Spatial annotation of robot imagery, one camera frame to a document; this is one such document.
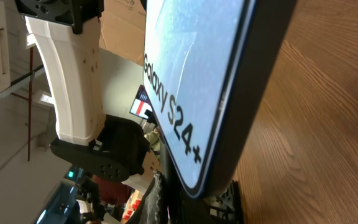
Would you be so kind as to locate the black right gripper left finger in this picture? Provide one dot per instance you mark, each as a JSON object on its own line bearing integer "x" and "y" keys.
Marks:
{"x": 153, "y": 206}

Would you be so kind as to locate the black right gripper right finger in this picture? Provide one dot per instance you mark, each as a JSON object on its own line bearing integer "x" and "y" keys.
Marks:
{"x": 226, "y": 208}

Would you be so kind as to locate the Samsung Galaxy smartphone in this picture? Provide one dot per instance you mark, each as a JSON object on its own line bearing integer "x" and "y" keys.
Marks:
{"x": 206, "y": 66}

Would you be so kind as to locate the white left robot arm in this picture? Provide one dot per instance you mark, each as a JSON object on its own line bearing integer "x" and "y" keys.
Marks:
{"x": 67, "y": 35}

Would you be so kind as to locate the red vertical pipe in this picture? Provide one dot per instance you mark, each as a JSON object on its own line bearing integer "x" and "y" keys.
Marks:
{"x": 31, "y": 62}

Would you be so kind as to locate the wall poster with stripes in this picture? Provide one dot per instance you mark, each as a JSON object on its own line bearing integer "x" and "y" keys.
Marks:
{"x": 141, "y": 106}

